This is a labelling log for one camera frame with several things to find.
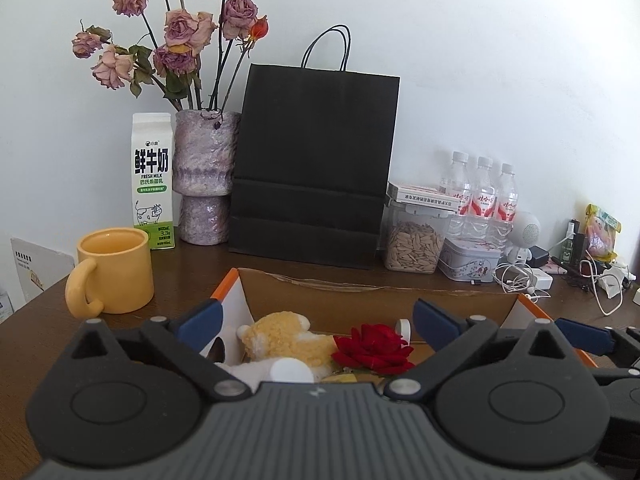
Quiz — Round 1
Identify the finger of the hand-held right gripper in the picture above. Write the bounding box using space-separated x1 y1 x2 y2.
555 317 640 368
591 366 640 390

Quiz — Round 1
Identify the white green milk carton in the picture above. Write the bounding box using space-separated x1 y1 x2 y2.
131 112 176 251

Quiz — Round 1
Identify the white red flat box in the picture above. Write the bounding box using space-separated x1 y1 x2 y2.
386 180 463 211

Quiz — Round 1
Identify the red cardboard box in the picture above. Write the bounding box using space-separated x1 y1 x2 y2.
210 267 598 392

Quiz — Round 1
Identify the white paper leaflet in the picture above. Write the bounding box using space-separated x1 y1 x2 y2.
10 237 76 311

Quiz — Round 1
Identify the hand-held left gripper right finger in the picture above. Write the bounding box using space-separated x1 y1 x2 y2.
384 299 568 402

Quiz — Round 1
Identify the small green label bottle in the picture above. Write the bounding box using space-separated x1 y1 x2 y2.
560 220 579 263

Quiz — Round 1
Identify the red artificial rose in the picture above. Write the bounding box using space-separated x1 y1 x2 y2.
331 324 416 376

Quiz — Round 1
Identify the white robot figure speaker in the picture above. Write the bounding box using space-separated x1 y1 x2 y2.
502 210 542 263

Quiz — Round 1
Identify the yellow snack packet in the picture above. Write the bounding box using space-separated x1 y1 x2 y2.
585 204 623 261

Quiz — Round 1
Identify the black paper bag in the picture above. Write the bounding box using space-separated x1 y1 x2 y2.
228 25 401 270

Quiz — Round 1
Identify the yellow mug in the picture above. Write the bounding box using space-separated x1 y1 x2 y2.
65 227 155 318

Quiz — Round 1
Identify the purple mottled vase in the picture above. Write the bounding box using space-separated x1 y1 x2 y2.
172 109 242 246

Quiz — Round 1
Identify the white cable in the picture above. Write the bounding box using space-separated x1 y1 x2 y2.
580 257 623 317

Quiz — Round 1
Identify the small black bottle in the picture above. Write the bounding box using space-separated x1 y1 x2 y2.
572 232 589 276

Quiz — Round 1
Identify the printed tin box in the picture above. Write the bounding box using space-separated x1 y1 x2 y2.
439 236 502 282

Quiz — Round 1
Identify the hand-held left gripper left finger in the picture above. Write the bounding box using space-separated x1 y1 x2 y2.
65 299 251 402

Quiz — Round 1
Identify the dried pink rose bouquet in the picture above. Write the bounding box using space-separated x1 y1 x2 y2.
71 0 271 113

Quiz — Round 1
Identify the white plastic lid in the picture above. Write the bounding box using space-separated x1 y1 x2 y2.
270 357 315 384

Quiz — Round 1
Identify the clear jar of seeds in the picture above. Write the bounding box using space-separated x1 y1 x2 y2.
382 199 451 275

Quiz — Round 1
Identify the white plastic holder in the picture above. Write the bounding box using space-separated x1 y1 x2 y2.
597 262 633 296

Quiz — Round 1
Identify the white yellow plush toy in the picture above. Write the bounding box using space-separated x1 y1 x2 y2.
215 311 338 384

